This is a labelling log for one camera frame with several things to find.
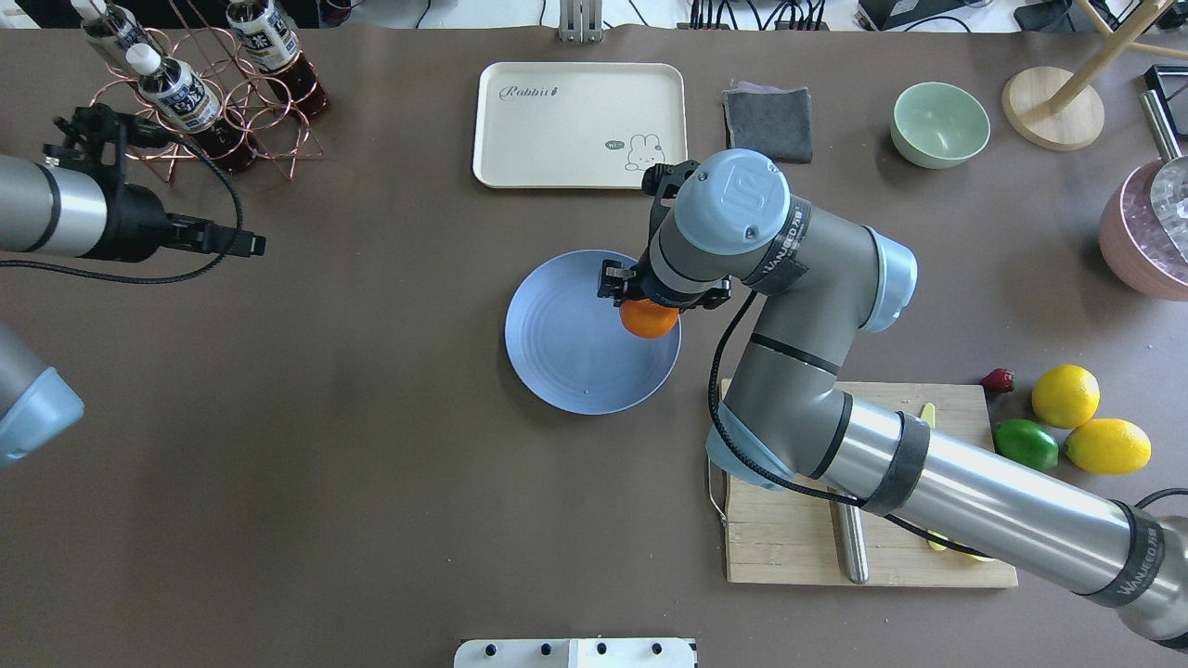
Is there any red strawberry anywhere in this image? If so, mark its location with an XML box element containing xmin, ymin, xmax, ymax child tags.
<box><xmin>979</xmin><ymin>367</ymin><xmax>1015</xmax><ymax>393</ymax></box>

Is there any pink bowl with ice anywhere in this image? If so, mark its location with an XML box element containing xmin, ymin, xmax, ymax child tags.
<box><xmin>1098</xmin><ymin>160</ymin><xmax>1184</xmax><ymax>302</ymax></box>

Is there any green lime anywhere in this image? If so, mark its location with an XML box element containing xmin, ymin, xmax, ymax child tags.
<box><xmin>992</xmin><ymin>418</ymin><xmax>1060</xmax><ymax>472</ymax></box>

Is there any yellow lemon lower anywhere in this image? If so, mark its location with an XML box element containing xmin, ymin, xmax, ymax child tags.
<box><xmin>1064</xmin><ymin>418</ymin><xmax>1154</xmax><ymax>475</ymax></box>

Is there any copper wire bottle rack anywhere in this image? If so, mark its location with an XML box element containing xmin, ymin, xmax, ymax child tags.
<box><xmin>103</xmin><ymin>1</ymin><xmax>322</xmax><ymax>174</ymax></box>

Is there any green bowl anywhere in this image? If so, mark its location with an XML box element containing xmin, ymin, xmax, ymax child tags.
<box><xmin>890</xmin><ymin>82</ymin><xmax>991</xmax><ymax>169</ymax></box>

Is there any tea bottle right back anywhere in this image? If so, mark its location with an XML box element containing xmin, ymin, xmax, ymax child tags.
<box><xmin>226</xmin><ymin>1</ymin><xmax>329</xmax><ymax>119</ymax></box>

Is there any yellow lemon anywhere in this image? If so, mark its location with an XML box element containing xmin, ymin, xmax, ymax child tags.
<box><xmin>1064</xmin><ymin>418</ymin><xmax>1154</xmax><ymax>475</ymax></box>
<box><xmin>1031</xmin><ymin>365</ymin><xmax>1102</xmax><ymax>429</ymax></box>

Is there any steel muddler black tip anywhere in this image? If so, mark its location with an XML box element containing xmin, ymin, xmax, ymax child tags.
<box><xmin>834</xmin><ymin>504</ymin><xmax>871</xmax><ymax>585</ymax></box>

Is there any yellow plastic knife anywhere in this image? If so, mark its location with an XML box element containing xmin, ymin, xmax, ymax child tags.
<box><xmin>918</xmin><ymin>403</ymin><xmax>948</xmax><ymax>552</ymax></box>

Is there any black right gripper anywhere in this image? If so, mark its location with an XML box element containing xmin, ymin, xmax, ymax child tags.
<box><xmin>598</xmin><ymin>160</ymin><xmax>731</xmax><ymax>310</ymax></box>

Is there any tea bottle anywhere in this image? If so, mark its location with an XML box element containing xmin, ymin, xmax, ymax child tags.
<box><xmin>124</xmin><ymin>44</ymin><xmax>255</xmax><ymax>174</ymax></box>
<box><xmin>71</xmin><ymin>0</ymin><xmax>153</xmax><ymax>71</ymax></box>
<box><xmin>226</xmin><ymin>1</ymin><xmax>329</xmax><ymax>119</ymax></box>

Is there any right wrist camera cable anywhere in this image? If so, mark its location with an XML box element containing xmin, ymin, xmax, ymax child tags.
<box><xmin>707</xmin><ymin>291</ymin><xmax>994</xmax><ymax>559</ymax></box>

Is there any blue plate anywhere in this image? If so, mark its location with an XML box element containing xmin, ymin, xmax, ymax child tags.
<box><xmin>504</xmin><ymin>250</ymin><xmax>682</xmax><ymax>416</ymax></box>

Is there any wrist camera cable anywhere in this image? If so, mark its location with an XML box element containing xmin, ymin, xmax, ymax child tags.
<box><xmin>0</xmin><ymin>130</ymin><xmax>245</xmax><ymax>286</ymax></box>
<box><xmin>707</xmin><ymin>291</ymin><xmax>994</xmax><ymax>559</ymax></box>

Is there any yellow lemon upper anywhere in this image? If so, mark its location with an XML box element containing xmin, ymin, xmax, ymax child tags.
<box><xmin>1031</xmin><ymin>365</ymin><xmax>1102</xmax><ymax>429</ymax></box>

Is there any tea bottle front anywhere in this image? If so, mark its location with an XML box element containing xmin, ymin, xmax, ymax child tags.
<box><xmin>124</xmin><ymin>44</ymin><xmax>255</xmax><ymax>174</ymax></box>

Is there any grey folded cloth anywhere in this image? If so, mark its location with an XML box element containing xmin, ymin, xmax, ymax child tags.
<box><xmin>722</xmin><ymin>81</ymin><xmax>814</xmax><ymax>164</ymax></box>

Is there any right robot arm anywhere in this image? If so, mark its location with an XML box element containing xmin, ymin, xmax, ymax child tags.
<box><xmin>599</xmin><ymin>149</ymin><xmax>1187</xmax><ymax>651</ymax></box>

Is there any tea bottle left back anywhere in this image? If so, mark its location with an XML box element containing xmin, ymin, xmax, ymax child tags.
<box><xmin>71</xmin><ymin>0</ymin><xmax>153</xmax><ymax>71</ymax></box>

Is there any orange mandarin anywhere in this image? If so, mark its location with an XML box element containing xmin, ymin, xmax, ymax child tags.
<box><xmin>618</xmin><ymin>300</ymin><xmax>680</xmax><ymax>340</ymax></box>

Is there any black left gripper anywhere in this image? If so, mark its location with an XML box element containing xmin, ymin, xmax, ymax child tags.
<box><xmin>43</xmin><ymin>103</ymin><xmax>267</xmax><ymax>263</ymax></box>

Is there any wooden cup tree stand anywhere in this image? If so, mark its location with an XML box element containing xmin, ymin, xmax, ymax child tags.
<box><xmin>1001</xmin><ymin>1</ymin><xmax>1187</xmax><ymax>151</ymax></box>

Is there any metal ice scoop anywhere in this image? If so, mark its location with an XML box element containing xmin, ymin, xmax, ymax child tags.
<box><xmin>1140</xmin><ymin>89</ymin><xmax>1187</xmax><ymax>256</ymax></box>

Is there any aluminium frame post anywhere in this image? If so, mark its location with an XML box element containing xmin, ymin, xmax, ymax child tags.
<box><xmin>557</xmin><ymin>0</ymin><xmax>605</xmax><ymax>44</ymax></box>

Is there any cream rabbit tray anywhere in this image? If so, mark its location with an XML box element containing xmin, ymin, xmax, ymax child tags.
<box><xmin>470</xmin><ymin>62</ymin><xmax>688</xmax><ymax>189</ymax></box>

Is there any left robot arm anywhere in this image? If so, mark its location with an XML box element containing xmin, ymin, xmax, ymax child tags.
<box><xmin>1</xmin><ymin>103</ymin><xmax>266</xmax><ymax>466</ymax></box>

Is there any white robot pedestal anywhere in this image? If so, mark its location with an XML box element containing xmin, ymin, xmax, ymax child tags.
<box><xmin>453</xmin><ymin>636</ymin><xmax>699</xmax><ymax>667</ymax></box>

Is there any wooden cutting board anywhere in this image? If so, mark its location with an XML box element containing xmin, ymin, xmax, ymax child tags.
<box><xmin>725</xmin><ymin>382</ymin><xmax>1018</xmax><ymax>590</ymax></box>

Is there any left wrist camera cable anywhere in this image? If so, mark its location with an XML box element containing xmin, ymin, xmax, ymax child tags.
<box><xmin>0</xmin><ymin>130</ymin><xmax>245</xmax><ymax>286</ymax></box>

